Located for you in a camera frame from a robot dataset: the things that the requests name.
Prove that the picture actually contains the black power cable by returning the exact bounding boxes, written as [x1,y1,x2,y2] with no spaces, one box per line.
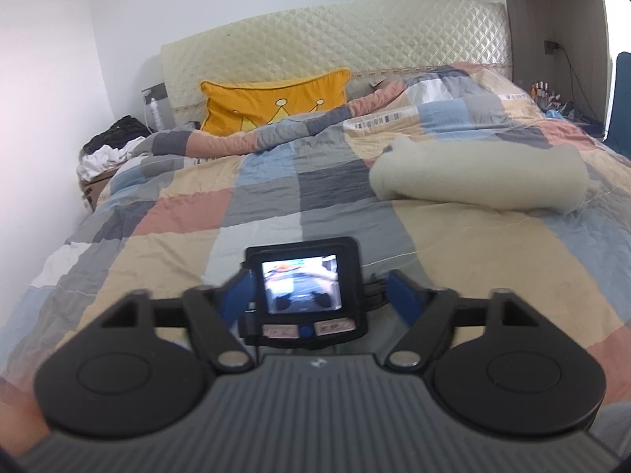
[557,47,581,105]

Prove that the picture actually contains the blue chair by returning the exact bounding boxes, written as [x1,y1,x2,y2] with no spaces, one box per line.
[602,50,631,161]

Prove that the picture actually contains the row of small bottles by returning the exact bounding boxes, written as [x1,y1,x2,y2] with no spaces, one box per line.
[530,80,563,109]

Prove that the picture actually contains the person's leg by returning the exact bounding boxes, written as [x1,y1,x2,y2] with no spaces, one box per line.
[0,377,50,456]

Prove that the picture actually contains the white clothes pile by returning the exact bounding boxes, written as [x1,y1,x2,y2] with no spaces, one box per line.
[76,137,146,182]

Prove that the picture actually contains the cream quilted headboard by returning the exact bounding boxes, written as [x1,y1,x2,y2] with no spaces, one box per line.
[160,1,513,129]

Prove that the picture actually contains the cardboard box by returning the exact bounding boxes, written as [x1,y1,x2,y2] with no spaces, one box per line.
[79,170,116,214]

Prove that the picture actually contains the striped fleece blanket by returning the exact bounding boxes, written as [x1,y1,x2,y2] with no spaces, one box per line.
[369,137,601,216]

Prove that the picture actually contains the yellow crown print pillow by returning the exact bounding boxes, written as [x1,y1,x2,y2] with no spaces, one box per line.
[200,66,352,137]

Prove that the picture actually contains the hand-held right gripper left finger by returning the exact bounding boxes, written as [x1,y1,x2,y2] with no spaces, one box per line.
[101,267,257,374]

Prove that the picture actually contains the patchwork quilt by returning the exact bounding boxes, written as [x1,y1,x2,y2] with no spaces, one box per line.
[0,61,631,395]

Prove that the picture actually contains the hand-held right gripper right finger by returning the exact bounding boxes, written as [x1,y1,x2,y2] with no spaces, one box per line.
[386,270,539,371]

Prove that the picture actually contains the person's grey clothing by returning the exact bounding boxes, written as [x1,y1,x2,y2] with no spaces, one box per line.
[589,400,631,461]

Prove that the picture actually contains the grey and white object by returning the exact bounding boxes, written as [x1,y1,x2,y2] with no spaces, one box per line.
[141,83,171,133]

